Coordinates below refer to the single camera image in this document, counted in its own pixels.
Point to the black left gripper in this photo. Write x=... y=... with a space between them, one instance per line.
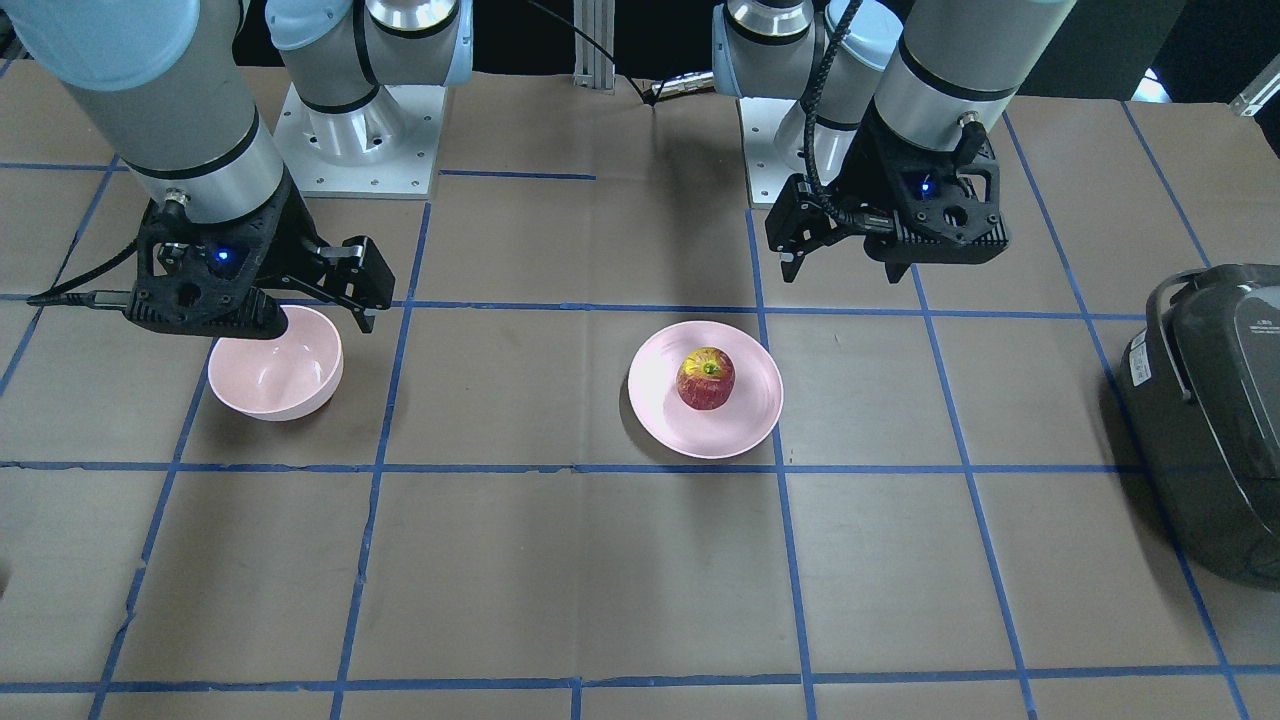
x=862 y=163

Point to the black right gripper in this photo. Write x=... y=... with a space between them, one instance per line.
x=283 y=236

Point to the red apple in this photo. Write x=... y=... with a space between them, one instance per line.
x=705 y=379

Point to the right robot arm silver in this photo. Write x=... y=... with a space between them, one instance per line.
x=160 y=82

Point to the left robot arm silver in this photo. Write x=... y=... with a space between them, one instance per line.
x=889 y=120

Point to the pink bowl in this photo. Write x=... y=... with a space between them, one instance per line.
x=282 y=379

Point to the pink plate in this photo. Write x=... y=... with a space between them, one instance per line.
x=750 y=413

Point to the dark grey rice cooker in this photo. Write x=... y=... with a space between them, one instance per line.
x=1201 y=385

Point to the aluminium frame post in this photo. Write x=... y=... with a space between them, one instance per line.
x=593 y=67

